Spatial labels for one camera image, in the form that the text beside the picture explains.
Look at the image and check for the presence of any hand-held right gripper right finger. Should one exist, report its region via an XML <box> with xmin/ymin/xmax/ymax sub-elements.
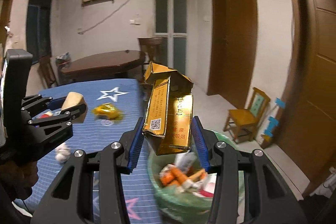
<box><xmin>191</xmin><ymin>116</ymin><xmax>307</xmax><ymax>224</ymax></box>

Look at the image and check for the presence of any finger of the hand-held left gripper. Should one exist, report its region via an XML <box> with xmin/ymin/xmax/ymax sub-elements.
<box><xmin>28</xmin><ymin>104</ymin><xmax>88</xmax><ymax>129</ymax></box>
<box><xmin>21</xmin><ymin>94</ymin><xmax>67</xmax><ymax>117</ymax></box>

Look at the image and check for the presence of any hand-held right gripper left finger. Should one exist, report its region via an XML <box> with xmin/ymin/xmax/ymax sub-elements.
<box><xmin>30</xmin><ymin>117</ymin><xmax>144</xmax><ymax>224</ymax></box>

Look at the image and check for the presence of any white sock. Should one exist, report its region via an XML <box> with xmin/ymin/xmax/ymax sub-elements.
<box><xmin>55</xmin><ymin>143</ymin><xmax>72</xmax><ymax>163</ymax></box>

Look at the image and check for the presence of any gold cigarette box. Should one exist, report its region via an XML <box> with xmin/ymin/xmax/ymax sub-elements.
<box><xmin>142</xmin><ymin>62</ymin><xmax>194</xmax><ymax>156</ymax></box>

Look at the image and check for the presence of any bin with green bag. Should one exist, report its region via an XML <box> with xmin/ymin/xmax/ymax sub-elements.
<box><xmin>147</xmin><ymin>130</ymin><xmax>246</xmax><ymax>223</ymax></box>

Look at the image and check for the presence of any person's left forearm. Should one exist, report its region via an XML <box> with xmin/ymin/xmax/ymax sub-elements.
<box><xmin>0</xmin><ymin>160</ymin><xmax>38</xmax><ymax>199</ymax></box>

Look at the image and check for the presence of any dark wooden chair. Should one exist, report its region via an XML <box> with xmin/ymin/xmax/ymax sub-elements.
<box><xmin>38</xmin><ymin>55</ymin><xmax>59</xmax><ymax>89</ymax></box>
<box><xmin>138</xmin><ymin>37</ymin><xmax>164</xmax><ymax>77</ymax></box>

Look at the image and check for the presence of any yellow plastic wrapper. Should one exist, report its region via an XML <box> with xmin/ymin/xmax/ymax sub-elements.
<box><xmin>92</xmin><ymin>103</ymin><xmax>122</xmax><ymax>121</ymax></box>

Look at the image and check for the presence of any small yellow wooden chair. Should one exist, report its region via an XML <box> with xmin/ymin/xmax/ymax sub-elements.
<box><xmin>224</xmin><ymin>87</ymin><xmax>271</xmax><ymax>143</ymax></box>

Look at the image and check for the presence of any dark bag with items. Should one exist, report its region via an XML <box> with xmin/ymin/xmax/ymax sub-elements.
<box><xmin>56</xmin><ymin>52</ymin><xmax>72</xmax><ymax>67</ymax></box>

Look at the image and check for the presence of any dark wooden dining table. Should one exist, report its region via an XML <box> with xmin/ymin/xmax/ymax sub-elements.
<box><xmin>60</xmin><ymin>50</ymin><xmax>146</xmax><ymax>83</ymax></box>

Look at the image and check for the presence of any dark window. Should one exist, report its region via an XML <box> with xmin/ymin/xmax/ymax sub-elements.
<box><xmin>26</xmin><ymin>0</ymin><xmax>53</xmax><ymax>59</ymax></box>

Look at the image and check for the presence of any brown wooden door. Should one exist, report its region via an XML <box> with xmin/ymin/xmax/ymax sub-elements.
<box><xmin>210</xmin><ymin>0</ymin><xmax>259</xmax><ymax>107</ymax></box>

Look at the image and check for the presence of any frosted glass double door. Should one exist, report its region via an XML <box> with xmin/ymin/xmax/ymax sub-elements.
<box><xmin>153</xmin><ymin>0</ymin><xmax>189</xmax><ymax>71</ymax></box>

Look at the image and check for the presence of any large brown panelled door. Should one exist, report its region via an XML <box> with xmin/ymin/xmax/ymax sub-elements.
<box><xmin>278</xmin><ymin>0</ymin><xmax>336</xmax><ymax>197</ymax></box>

